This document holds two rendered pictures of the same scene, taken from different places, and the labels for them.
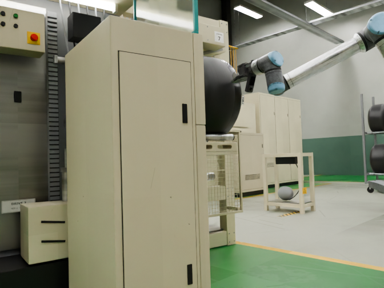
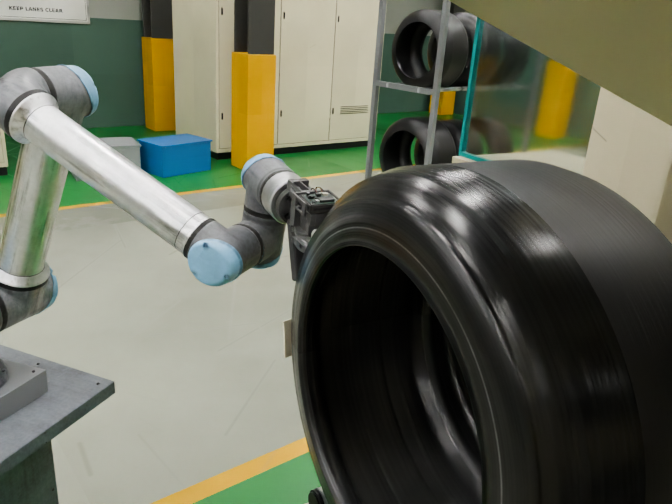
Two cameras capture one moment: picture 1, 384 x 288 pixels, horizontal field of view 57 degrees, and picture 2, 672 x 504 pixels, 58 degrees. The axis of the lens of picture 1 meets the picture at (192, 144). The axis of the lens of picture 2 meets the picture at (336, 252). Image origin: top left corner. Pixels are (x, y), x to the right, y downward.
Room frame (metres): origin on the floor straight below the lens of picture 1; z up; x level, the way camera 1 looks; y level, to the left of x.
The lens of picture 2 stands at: (3.07, -0.19, 1.59)
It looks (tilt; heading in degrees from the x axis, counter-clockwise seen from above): 21 degrees down; 185
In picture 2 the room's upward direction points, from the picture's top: 4 degrees clockwise
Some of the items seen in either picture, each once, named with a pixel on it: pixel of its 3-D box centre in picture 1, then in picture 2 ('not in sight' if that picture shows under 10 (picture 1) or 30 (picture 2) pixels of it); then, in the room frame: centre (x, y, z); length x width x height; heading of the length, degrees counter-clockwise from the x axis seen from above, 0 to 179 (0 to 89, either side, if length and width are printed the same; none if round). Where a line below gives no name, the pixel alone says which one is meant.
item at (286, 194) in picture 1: (288, 182); not in sight; (4.96, -1.33, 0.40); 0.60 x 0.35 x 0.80; 45
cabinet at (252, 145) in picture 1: (241, 164); not in sight; (7.27, -1.00, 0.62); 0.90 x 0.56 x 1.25; 135
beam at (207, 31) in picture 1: (184, 35); not in sight; (2.67, 0.03, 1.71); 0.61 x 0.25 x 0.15; 125
